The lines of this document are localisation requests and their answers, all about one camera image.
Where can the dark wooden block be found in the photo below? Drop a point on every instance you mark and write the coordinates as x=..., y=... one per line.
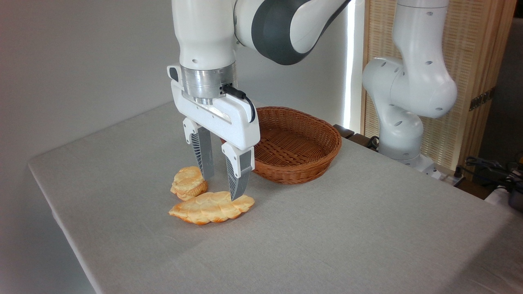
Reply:
x=344, y=131

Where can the grey tablecloth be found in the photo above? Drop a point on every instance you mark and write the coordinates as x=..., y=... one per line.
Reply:
x=327, y=237

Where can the brown wicker basket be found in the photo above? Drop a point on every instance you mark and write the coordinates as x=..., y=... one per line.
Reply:
x=294, y=151

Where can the bamboo folding screen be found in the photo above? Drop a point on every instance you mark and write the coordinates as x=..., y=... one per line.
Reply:
x=470, y=41

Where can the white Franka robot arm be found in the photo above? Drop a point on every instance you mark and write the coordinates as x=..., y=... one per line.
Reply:
x=204, y=32

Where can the small round bread roll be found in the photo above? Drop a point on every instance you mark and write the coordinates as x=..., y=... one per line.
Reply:
x=186, y=183

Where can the dark metal screen hinge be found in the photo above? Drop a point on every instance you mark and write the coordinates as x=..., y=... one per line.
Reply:
x=482, y=99

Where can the long leaf-shaped bread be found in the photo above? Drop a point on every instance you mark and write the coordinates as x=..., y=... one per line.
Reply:
x=208, y=210

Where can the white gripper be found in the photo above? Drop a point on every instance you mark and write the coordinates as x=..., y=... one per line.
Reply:
x=229, y=122

